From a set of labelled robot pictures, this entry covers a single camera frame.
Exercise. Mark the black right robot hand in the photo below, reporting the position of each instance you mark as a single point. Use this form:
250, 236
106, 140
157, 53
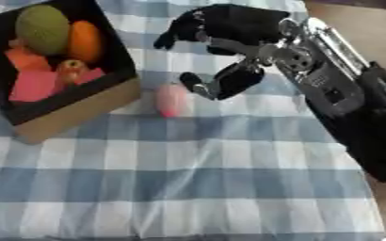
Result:
232, 22

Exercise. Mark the silver and black right robot arm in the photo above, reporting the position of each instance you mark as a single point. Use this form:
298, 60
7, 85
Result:
344, 103

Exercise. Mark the tan cardboard box black inside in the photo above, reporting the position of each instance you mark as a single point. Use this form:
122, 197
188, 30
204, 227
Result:
75, 103

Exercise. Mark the pink oval toy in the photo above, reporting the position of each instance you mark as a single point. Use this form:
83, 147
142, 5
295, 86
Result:
171, 100

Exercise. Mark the orange toy fruit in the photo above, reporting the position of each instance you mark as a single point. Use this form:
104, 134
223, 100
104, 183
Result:
85, 40

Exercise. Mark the small red and yellow toy apple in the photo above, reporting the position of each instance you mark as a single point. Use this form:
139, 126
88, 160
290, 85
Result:
70, 71

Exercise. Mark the green round toy fruit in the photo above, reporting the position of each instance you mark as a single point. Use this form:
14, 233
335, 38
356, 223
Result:
43, 28

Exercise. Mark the orange-red toy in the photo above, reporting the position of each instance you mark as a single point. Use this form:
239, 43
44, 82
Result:
26, 59

